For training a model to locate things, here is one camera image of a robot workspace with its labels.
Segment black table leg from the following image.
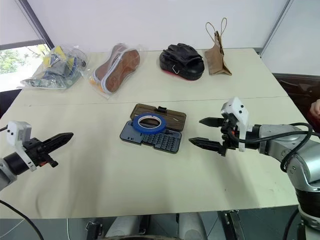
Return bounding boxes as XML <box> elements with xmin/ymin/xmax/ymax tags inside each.
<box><xmin>223</xmin><ymin>210</ymin><xmax>245</xmax><ymax>240</ymax></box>

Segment black sandals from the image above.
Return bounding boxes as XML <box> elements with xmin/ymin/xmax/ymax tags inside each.
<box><xmin>158</xmin><ymin>42</ymin><xmax>206</xmax><ymax>82</ymax></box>

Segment black table bracket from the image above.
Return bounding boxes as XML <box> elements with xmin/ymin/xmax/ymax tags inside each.
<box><xmin>85</xmin><ymin>219</ymin><xmax>104</xmax><ymax>233</ymax></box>

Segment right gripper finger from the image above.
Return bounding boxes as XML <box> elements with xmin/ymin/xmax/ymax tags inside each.
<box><xmin>199</xmin><ymin>117</ymin><xmax>226</xmax><ymax>128</ymax></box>
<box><xmin>188</xmin><ymin>136</ymin><xmax>223</xmax><ymax>154</ymax></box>

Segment plastic bag of yellow-blue items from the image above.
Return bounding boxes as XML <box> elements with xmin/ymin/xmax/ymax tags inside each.
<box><xmin>20</xmin><ymin>44</ymin><xmax>90</xmax><ymax>92</ymax></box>

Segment window with greenery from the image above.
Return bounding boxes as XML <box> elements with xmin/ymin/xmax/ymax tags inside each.
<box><xmin>0</xmin><ymin>43</ymin><xmax>53</xmax><ymax>76</ymax></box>

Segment bystander's bare hand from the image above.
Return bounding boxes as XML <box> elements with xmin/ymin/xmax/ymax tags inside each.
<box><xmin>309</xmin><ymin>98</ymin><xmax>320</xmax><ymax>119</ymax></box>

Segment dark brown chair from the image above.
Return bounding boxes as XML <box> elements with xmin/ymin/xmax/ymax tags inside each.
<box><xmin>272</xmin><ymin>72</ymin><xmax>320</xmax><ymax>126</ymax></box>

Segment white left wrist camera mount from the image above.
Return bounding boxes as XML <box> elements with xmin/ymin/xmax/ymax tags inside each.
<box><xmin>6</xmin><ymin>120</ymin><xmax>38</xmax><ymax>173</ymax></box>

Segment black cable under shoulder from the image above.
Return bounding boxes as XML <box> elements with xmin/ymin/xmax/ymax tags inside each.
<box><xmin>283</xmin><ymin>207</ymin><xmax>301</xmax><ymax>240</ymax></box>

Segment blue tape roll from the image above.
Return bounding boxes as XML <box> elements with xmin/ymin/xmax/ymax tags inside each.
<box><xmin>131</xmin><ymin>112</ymin><xmax>167</xmax><ymax>134</ymax></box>

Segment bit set case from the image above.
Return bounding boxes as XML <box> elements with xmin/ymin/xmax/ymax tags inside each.
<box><xmin>119</xmin><ymin>103</ymin><xmax>188</xmax><ymax>154</ymax></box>

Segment black loose floor cable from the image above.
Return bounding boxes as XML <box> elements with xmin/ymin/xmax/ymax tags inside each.
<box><xmin>0</xmin><ymin>199</ymin><xmax>46</xmax><ymax>240</ymax></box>

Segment plastic bag of brown shoes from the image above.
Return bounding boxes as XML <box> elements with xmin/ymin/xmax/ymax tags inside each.
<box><xmin>86</xmin><ymin>42</ymin><xmax>149</xmax><ymax>101</ymax></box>

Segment grey diagonal frame bar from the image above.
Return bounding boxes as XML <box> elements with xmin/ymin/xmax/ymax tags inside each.
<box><xmin>18</xmin><ymin>0</ymin><xmax>56</xmax><ymax>51</ymax></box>

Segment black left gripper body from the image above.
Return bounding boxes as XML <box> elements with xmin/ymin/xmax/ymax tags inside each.
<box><xmin>22</xmin><ymin>137</ymin><xmax>60</xmax><ymax>169</ymax></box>

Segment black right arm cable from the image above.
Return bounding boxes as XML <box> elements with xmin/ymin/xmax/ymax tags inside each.
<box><xmin>232</xmin><ymin>122</ymin><xmax>320</xmax><ymax>173</ymax></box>

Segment white roller blind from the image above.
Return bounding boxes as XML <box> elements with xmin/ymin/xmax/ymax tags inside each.
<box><xmin>0</xmin><ymin>0</ymin><xmax>45</xmax><ymax>51</ymax></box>

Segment brown paper bag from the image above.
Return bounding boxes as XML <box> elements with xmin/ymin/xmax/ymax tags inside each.
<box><xmin>204</xmin><ymin>17</ymin><xmax>233</xmax><ymax>77</ymax></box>

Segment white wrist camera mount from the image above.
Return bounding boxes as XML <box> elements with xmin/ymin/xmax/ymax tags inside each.
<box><xmin>220</xmin><ymin>96</ymin><xmax>251</xmax><ymax>153</ymax></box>
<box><xmin>6</xmin><ymin>120</ymin><xmax>38</xmax><ymax>173</ymax></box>

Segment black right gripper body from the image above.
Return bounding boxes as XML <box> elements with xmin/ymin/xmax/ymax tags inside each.
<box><xmin>219</xmin><ymin>112</ymin><xmax>241</xmax><ymax>158</ymax></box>

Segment white partition frame post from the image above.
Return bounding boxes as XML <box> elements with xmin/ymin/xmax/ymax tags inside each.
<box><xmin>259</xmin><ymin>0</ymin><xmax>295</xmax><ymax>57</ymax></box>

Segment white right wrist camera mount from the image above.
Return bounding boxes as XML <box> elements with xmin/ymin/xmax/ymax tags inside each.
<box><xmin>220</xmin><ymin>96</ymin><xmax>251</xmax><ymax>153</ymax></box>

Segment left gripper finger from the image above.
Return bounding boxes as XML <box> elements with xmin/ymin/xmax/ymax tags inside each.
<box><xmin>41</xmin><ymin>132</ymin><xmax>75</xmax><ymax>149</ymax></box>
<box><xmin>44</xmin><ymin>136</ymin><xmax>74</xmax><ymax>154</ymax></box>

